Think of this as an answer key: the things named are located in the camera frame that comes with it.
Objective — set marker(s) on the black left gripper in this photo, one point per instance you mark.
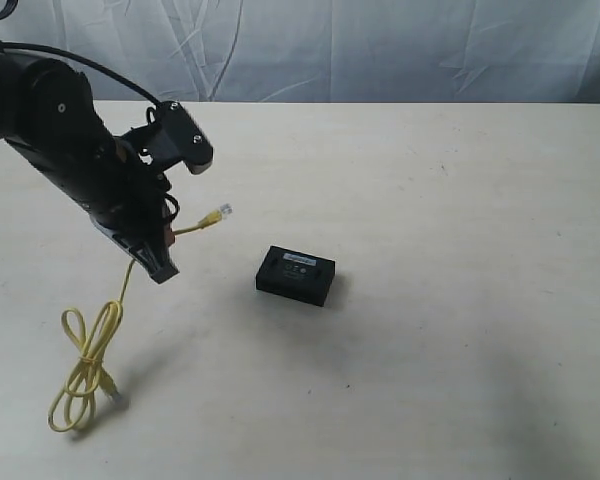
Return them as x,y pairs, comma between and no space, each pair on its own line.
127,202

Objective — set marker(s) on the small black network box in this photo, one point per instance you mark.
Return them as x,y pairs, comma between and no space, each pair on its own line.
295,275

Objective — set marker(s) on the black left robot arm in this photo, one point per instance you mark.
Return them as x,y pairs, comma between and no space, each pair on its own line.
48,116

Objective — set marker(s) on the grey backdrop curtain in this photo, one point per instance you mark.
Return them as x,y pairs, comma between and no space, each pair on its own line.
331,51

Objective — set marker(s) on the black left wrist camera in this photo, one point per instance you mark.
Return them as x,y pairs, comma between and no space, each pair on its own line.
170,137

